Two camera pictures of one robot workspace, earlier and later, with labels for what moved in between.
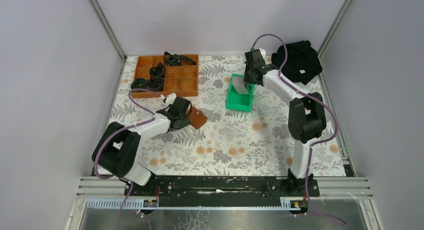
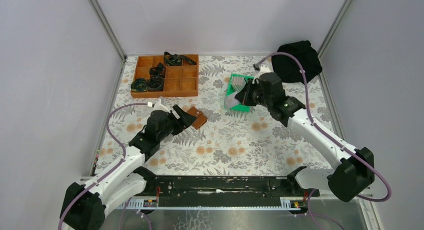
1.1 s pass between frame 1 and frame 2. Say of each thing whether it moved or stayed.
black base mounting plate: stayed
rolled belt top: stayed
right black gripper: moved
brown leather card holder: stayed
